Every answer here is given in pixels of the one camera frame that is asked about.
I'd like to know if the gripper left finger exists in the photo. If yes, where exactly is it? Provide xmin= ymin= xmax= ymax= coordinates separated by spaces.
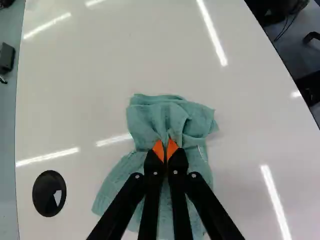
xmin=85 ymin=139 xmax=168 ymax=240

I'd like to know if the white table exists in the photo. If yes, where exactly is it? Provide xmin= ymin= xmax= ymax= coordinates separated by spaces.
xmin=14 ymin=0 xmax=320 ymax=240

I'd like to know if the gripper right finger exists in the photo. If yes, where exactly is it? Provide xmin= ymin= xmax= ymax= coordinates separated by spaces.
xmin=165 ymin=138 xmax=246 ymax=240

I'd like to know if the black box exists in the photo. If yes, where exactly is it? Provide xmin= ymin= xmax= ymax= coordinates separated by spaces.
xmin=0 ymin=42 xmax=17 ymax=75

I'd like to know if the green towel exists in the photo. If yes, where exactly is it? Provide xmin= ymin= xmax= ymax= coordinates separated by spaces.
xmin=90 ymin=93 xmax=220 ymax=237

